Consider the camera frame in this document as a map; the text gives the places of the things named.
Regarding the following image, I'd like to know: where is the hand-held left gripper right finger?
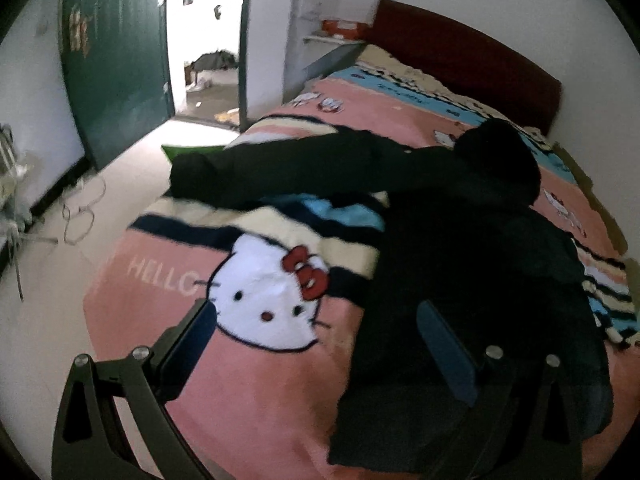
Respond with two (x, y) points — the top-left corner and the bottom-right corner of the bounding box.
(416, 300), (587, 480)

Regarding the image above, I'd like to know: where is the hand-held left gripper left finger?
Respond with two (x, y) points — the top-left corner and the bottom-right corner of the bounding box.
(51, 298), (221, 480)

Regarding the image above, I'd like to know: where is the black jacket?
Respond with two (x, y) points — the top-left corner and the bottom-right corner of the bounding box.
(169, 119), (615, 480)

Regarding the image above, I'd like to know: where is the pink cartoon cat printed blanket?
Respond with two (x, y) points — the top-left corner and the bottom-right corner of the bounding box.
(82, 52), (640, 480)

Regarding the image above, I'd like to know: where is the green cushion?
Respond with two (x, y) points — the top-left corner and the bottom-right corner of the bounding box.
(161, 144), (227, 162)

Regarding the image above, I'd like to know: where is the white metal rack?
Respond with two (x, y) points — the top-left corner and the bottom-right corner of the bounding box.
(0, 124), (37, 302)

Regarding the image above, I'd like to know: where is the dark cloth pile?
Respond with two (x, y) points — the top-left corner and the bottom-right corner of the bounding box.
(191, 50), (239, 73)

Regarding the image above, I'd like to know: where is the green door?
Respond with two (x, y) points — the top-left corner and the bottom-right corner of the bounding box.
(59, 0), (176, 171)

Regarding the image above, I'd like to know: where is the beige patterned bed sheet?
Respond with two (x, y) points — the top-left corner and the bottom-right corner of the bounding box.
(357, 44), (501, 103)

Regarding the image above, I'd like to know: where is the dark red bed headboard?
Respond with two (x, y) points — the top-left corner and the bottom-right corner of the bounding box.
(367, 0), (563, 136)

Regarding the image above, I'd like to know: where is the grey bedside cabinet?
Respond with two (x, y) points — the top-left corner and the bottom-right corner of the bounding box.
(300, 42), (368, 90)

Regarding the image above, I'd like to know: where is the orange box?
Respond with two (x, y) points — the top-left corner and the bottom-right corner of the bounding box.
(321, 19), (370, 41)

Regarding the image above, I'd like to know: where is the white cable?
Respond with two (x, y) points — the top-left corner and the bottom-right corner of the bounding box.
(61, 175), (107, 247)

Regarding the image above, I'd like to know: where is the white wall shelf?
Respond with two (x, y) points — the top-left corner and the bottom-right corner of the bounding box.
(301, 34), (368, 47)

